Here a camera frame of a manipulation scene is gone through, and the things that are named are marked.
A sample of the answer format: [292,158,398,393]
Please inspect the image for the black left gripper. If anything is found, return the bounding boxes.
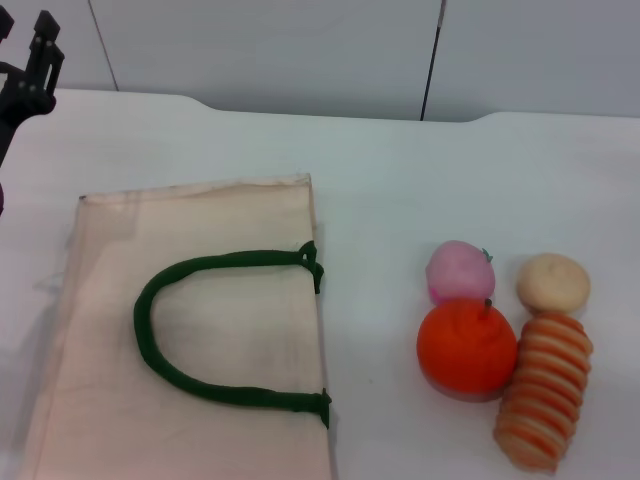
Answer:
[0,9,66,169]

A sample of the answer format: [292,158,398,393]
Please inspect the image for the cream canvas handbag green handles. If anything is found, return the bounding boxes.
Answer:
[19,172,341,480]

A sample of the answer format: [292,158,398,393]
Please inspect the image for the orange toy fruit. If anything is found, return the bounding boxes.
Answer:
[416,297,519,404]

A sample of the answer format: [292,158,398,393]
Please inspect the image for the thin dark vertical strip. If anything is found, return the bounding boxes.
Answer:
[418,0,447,122]

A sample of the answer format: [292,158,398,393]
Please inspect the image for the pink toy peach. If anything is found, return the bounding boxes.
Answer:
[424,239,496,306]

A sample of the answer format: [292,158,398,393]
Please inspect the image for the beige round toy bun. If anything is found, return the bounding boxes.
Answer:
[516,253,591,316]

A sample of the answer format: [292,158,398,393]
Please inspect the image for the striped orange toy bread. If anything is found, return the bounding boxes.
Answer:
[493,310,595,474]

